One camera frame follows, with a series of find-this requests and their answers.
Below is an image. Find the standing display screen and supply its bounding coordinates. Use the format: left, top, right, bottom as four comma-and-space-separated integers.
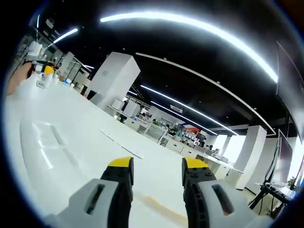
271, 129, 293, 186

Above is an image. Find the long ceiling light strip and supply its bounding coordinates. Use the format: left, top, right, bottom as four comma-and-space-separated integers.
140, 85, 240, 136
99, 11, 279, 84
150, 100, 219, 136

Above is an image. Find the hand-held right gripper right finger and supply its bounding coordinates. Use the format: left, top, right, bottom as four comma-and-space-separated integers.
181, 157, 274, 228

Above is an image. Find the black tripod stand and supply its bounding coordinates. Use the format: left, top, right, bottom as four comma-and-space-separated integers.
248, 142, 281, 211

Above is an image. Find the wide white square pillar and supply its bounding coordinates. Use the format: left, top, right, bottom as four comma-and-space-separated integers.
88, 51, 141, 112

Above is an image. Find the dark side desk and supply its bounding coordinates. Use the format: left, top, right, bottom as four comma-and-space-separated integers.
255, 181, 298, 208

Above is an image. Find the row of white cabinets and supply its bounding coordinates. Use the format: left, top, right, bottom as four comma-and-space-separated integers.
124, 115, 186, 154

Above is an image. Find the large dark wall screen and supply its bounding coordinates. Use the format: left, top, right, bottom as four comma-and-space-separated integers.
275, 40, 304, 144

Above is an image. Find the short ceiling light strip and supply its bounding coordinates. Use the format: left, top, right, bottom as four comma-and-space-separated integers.
53, 28, 79, 44

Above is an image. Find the narrow white square pillar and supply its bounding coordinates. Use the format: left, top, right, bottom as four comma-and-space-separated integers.
234, 125, 267, 191

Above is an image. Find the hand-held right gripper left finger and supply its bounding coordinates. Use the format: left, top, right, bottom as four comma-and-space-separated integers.
45, 156, 134, 228

